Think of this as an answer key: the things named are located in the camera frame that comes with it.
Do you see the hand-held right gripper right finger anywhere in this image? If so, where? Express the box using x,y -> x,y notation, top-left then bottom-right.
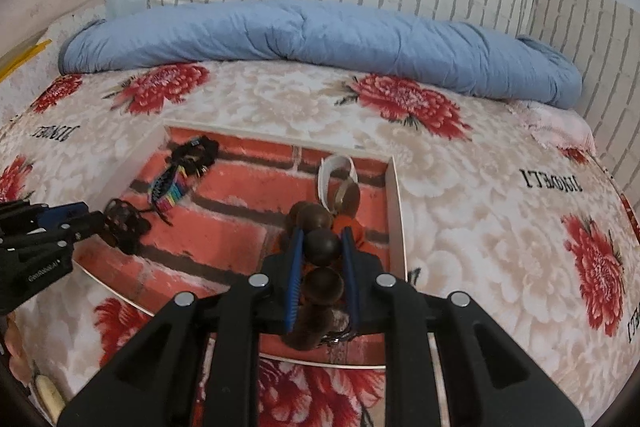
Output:
341,227 -> 585,427

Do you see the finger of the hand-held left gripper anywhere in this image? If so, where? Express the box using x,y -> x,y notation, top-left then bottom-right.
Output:
0,212 -> 107,265
0,201 -> 90,238

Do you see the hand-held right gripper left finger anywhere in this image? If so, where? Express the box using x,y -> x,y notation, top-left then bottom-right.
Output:
56,227 -> 306,427

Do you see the brown wooden bead bracelet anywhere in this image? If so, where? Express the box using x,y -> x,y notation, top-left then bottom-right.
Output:
284,201 -> 347,353

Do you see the orange fabric hair tie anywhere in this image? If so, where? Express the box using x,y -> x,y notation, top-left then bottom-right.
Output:
331,213 -> 374,256

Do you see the black hair tie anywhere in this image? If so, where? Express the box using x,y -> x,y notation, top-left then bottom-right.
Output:
102,198 -> 152,256

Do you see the brick-pattern shallow box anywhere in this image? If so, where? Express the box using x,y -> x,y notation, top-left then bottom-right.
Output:
75,122 -> 408,368

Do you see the rainbow woven bracelet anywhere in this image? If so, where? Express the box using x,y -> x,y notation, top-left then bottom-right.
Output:
148,164 -> 190,226

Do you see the black beaded jewelry cluster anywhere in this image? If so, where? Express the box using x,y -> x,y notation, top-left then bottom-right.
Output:
171,136 -> 219,178

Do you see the light wooden stick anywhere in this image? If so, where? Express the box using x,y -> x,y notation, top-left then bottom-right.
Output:
34,374 -> 67,416

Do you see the yellow stick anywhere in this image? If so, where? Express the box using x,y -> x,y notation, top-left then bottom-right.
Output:
0,39 -> 53,80

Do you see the blue quilted duvet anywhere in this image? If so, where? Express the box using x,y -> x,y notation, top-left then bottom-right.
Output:
58,0 -> 583,110

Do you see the pink pillow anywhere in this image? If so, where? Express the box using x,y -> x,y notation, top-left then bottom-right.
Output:
505,99 -> 596,154

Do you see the white and brown bracelet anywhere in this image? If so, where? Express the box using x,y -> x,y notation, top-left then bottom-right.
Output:
317,155 -> 362,216

